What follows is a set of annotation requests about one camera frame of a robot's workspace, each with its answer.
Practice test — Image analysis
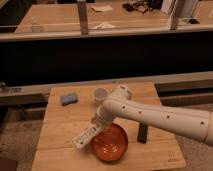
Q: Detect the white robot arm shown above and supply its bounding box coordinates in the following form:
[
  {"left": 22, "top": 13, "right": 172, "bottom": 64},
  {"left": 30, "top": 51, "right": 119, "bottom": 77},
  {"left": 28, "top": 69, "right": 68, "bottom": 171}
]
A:
[{"left": 95, "top": 85, "right": 213, "bottom": 147}]

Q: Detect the clear bottle on far table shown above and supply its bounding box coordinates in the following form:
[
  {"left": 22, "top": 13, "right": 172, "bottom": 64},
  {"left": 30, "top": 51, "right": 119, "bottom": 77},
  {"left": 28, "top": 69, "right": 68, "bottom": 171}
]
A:
[{"left": 31, "top": 17, "right": 43, "bottom": 32}]

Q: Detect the blue sponge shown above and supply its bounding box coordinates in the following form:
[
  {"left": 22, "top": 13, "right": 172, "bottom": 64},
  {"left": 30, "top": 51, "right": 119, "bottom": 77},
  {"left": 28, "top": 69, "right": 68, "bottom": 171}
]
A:
[{"left": 60, "top": 93, "right": 78, "bottom": 106}]

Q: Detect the black rectangular block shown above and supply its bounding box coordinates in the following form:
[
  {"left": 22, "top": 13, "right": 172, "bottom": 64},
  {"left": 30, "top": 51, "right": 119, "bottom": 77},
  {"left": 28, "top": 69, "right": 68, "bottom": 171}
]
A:
[{"left": 137, "top": 124, "right": 148, "bottom": 143}]

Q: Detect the white crumpled cloth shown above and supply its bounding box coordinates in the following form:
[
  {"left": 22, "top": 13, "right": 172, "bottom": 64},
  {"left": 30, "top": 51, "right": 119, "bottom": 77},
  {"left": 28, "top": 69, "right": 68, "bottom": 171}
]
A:
[{"left": 93, "top": 22, "right": 116, "bottom": 29}]

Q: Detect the white paper sheet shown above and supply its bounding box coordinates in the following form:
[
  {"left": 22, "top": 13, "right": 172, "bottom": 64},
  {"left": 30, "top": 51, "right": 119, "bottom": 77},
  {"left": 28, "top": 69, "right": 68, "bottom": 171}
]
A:
[{"left": 91, "top": 5, "right": 113, "bottom": 12}]

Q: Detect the grey metal post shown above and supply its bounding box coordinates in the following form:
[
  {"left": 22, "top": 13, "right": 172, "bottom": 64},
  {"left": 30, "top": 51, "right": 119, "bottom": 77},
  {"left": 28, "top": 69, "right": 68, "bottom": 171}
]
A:
[
  {"left": 77, "top": 0, "right": 89, "bottom": 35},
  {"left": 170, "top": 0, "right": 186, "bottom": 30}
]

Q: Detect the black cables bundle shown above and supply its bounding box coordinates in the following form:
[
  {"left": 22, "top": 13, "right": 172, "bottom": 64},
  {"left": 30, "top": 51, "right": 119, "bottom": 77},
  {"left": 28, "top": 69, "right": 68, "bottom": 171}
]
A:
[{"left": 122, "top": 0, "right": 158, "bottom": 14}]

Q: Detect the grey metal post right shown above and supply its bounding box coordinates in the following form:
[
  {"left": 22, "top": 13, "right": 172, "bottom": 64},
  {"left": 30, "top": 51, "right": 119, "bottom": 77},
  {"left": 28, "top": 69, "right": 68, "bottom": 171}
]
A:
[{"left": 170, "top": 0, "right": 186, "bottom": 30}]

